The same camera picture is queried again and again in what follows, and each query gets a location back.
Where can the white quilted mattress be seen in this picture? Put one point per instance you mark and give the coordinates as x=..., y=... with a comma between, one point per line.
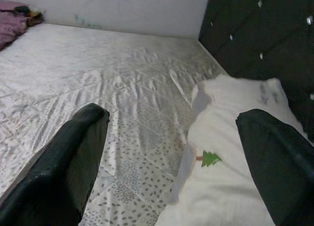
x=98, y=64

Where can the black tufted headboard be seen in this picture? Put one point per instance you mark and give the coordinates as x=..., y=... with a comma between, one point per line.
x=257, y=39

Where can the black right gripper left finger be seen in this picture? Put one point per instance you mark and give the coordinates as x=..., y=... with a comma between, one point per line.
x=56, y=174

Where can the white pillow green tree print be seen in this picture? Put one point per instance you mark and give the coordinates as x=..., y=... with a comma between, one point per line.
x=220, y=186

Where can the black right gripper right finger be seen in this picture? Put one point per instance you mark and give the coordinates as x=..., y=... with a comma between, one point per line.
x=284, y=174

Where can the mauve blanket cartoon print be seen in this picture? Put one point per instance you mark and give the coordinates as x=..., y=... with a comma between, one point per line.
x=12, y=25

